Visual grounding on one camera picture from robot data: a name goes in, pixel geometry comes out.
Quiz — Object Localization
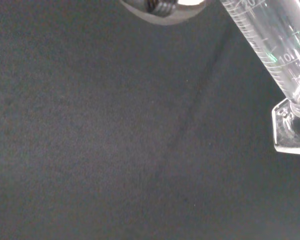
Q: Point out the black bench cloth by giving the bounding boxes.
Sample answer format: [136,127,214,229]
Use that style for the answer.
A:
[0,0,300,240]

